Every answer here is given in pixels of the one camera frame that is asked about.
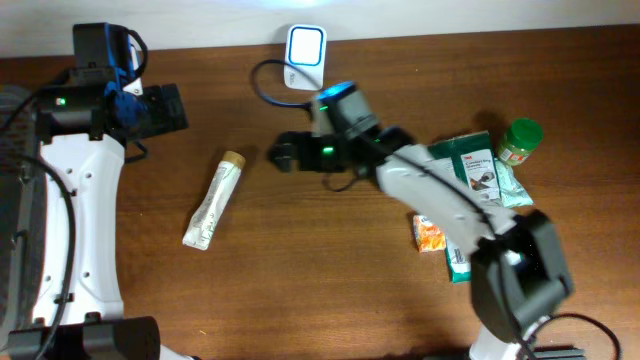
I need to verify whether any green 3M gloves packet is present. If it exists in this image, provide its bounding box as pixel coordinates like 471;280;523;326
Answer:
428;131;502;284

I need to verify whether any green lidded jar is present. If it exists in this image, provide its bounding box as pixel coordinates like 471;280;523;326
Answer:
497;118;544;166

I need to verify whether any grey plastic basket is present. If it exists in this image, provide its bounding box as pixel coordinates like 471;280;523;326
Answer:
1;108;46;347

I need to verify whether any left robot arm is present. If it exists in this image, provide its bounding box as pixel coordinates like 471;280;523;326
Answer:
1;23;188;359

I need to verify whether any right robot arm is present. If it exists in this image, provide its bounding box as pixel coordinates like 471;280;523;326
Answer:
268;82;574;359

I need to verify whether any orange tissue packet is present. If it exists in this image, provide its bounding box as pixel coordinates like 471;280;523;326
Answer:
413;215;446;253

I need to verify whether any white tube gold cap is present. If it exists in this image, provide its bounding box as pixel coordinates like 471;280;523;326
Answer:
182;151;246;250

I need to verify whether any light green snack packet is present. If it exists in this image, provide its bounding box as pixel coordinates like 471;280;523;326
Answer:
495;160;534;208

